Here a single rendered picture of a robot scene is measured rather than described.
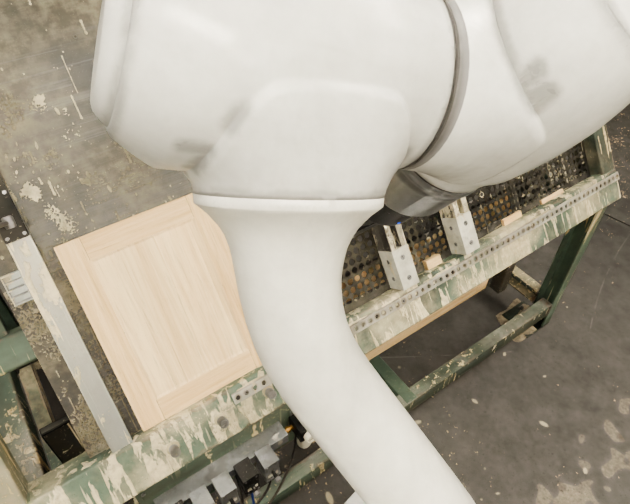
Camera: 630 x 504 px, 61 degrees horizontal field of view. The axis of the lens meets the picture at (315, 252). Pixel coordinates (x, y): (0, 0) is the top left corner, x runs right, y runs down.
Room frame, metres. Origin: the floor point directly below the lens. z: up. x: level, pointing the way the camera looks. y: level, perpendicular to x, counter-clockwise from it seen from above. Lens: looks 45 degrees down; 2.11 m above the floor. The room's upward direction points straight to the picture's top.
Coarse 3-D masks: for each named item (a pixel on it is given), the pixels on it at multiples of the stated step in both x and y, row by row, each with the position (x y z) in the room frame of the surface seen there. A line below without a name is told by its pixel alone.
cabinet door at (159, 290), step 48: (96, 240) 0.88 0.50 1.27; (144, 240) 0.92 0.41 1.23; (192, 240) 0.96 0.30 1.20; (96, 288) 0.81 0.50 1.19; (144, 288) 0.84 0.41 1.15; (192, 288) 0.88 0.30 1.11; (144, 336) 0.76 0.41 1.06; (192, 336) 0.80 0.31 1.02; (240, 336) 0.83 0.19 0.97; (144, 384) 0.69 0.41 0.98; (192, 384) 0.71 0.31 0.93
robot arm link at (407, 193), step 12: (396, 180) 0.31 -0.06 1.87; (408, 180) 0.31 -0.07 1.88; (420, 180) 0.30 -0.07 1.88; (396, 192) 0.31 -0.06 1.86; (408, 192) 0.31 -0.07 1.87; (420, 192) 0.30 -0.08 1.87; (432, 192) 0.30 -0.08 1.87; (444, 192) 0.30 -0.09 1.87; (468, 192) 0.31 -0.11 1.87; (396, 204) 0.32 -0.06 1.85; (408, 204) 0.31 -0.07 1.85; (420, 204) 0.31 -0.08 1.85; (432, 204) 0.31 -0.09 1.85; (444, 204) 0.31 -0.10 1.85; (420, 216) 0.32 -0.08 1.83
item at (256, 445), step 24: (288, 408) 0.73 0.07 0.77; (240, 432) 0.65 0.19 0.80; (264, 432) 0.68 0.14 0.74; (216, 456) 0.61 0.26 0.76; (240, 456) 0.61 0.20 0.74; (264, 456) 0.60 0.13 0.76; (168, 480) 0.53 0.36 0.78; (192, 480) 0.55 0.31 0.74; (216, 480) 0.54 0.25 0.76; (240, 480) 0.55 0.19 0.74
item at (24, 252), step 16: (16, 240) 0.81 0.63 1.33; (32, 240) 0.82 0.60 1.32; (16, 256) 0.79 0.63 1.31; (32, 256) 0.80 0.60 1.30; (32, 272) 0.78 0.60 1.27; (48, 272) 0.79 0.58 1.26; (32, 288) 0.76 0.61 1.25; (48, 288) 0.76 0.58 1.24; (48, 304) 0.74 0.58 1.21; (64, 304) 0.75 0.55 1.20; (48, 320) 0.72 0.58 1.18; (64, 320) 0.73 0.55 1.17; (64, 336) 0.70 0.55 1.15; (80, 336) 0.71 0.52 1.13; (64, 352) 0.68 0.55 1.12; (80, 352) 0.69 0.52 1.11; (80, 368) 0.66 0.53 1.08; (96, 368) 0.67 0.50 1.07; (80, 384) 0.64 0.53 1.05; (96, 384) 0.65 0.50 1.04; (96, 400) 0.62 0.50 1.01; (112, 400) 0.63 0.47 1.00; (96, 416) 0.60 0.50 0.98; (112, 416) 0.61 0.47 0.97; (112, 432) 0.58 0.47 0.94; (128, 432) 0.59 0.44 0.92; (112, 448) 0.56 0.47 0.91
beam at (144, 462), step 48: (576, 192) 1.51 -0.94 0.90; (480, 240) 1.28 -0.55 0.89; (528, 240) 1.32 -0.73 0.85; (384, 336) 0.93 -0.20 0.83; (240, 384) 0.73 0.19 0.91; (144, 432) 0.60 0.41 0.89; (192, 432) 0.62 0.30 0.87; (48, 480) 0.50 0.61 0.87; (96, 480) 0.49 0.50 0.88; (144, 480) 0.51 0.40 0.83
